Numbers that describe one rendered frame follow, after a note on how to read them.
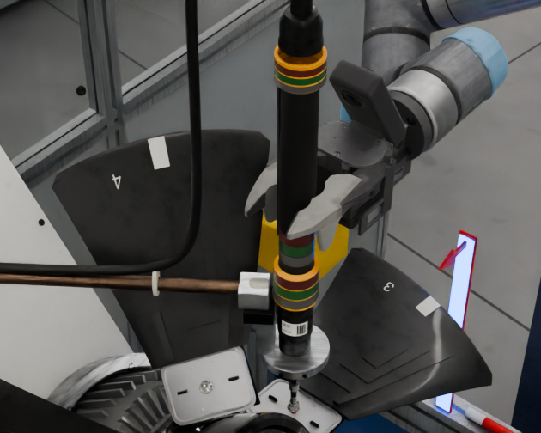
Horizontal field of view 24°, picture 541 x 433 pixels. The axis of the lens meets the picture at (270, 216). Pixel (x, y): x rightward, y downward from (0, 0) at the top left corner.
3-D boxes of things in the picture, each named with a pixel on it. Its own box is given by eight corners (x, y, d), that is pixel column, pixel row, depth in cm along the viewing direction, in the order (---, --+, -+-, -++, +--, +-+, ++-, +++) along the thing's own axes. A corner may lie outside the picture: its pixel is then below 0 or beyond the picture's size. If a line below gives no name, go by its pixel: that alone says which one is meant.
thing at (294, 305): (271, 309, 119) (271, 300, 118) (274, 277, 122) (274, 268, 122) (317, 311, 119) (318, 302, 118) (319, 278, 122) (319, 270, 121)
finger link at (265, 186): (247, 253, 114) (321, 210, 119) (247, 204, 110) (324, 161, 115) (226, 235, 116) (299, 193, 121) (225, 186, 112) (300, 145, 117)
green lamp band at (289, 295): (271, 299, 118) (271, 290, 117) (274, 267, 122) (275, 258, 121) (318, 301, 118) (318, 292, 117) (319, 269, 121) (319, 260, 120)
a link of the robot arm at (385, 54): (391, 75, 146) (454, 42, 137) (387, 164, 143) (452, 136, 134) (337, 54, 142) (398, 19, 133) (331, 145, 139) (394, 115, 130)
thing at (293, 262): (277, 266, 116) (277, 257, 115) (279, 242, 119) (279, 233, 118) (313, 268, 116) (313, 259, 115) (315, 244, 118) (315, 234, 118)
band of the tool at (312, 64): (272, 95, 102) (272, 66, 100) (276, 65, 106) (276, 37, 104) (325, 98, 102) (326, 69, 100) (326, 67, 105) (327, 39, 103)
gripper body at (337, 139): (358, 241, 118) (428, 178, 125) (364, 171, 113) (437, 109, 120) (294, 207, 122) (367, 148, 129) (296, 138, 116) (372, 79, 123)
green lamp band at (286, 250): (277, 257, 115) (277, 246, 114) (279, 232, 118) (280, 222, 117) (313, 259, 115) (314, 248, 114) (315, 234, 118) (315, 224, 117)
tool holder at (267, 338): (237, 377, 124) (235, 308, 117) (243, 326, 129) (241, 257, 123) (328, 382, 124) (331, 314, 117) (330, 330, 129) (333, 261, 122)
